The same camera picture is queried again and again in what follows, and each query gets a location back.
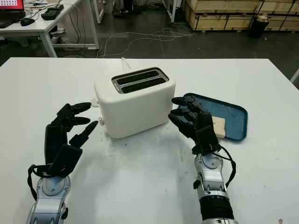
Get white table leg frame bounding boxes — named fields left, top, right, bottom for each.
left=163, top=0, right=177, bottom=23
left=90, top=0, right=105, bottom=24

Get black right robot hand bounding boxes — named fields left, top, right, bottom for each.
left=168, top=96, right=214, bottom=150

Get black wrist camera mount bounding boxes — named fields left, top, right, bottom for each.
left=194, top=126, right=221, bottom=156
left=48, top=144, right=83, bottom=178

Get white toaster power cord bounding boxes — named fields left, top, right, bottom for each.
left=120, top=57, right=133, bottom=71

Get slice of bread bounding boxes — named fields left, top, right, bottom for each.
left=211, top=116, right=226, bottom=138

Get plywood shipping crate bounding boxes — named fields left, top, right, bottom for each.
left=183, top=0, right=263, bottom=14
left=188, top=12, right=255, bottom=32
left=256, top=0, right=299, bottom=31

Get laptop with red screen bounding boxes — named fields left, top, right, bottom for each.
left=0, top=0, right=26, bottom=28

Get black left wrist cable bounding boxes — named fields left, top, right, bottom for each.
left=27, top=164, right=51, bottom=202

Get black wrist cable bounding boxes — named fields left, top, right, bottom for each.
left=210, top=143, right=237, bottom=189
left=27, top=164, right=51, bottom=202

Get blue rectangular tray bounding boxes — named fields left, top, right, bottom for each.
left=174, top=92, right=248, bottom=141

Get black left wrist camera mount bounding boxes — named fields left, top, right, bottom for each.
left=48, top=144, right=83, bottom=178

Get black trash bin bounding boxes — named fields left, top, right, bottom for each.
left=249, top=14, right=271, bottom=39

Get black computer mouse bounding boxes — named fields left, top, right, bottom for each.
left=20, top=18, right=36, bottom=27

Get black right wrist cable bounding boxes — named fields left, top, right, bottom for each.
left=210, top=143, right=237, bottom=189

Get grey furniture edge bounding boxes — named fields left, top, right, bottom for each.
left=291, top=69, right=299, bottom=91

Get black hanging desk cable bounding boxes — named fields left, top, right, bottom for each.
left=68, top=11, right=82, bottom=48

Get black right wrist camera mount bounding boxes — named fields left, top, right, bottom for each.
left=194, top=126, right=221, bottom=156

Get dark shoes of person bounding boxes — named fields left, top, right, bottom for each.
left=113, top=0, right=134, bottom=18

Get black handheld controller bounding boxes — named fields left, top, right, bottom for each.
left=41, top=4, right=64, bottom=20

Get white office desk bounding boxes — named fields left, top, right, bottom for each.
left=0, top=0, right=100, bottom=58

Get white two-slot toaster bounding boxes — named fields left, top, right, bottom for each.
left=93, top=67, right=176, bottom=140

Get white cable on floor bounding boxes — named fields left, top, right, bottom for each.
left=97, top=27, right=199, bottom=59

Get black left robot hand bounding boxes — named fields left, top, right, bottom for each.
left=44, top=101, right=99, bottom=168

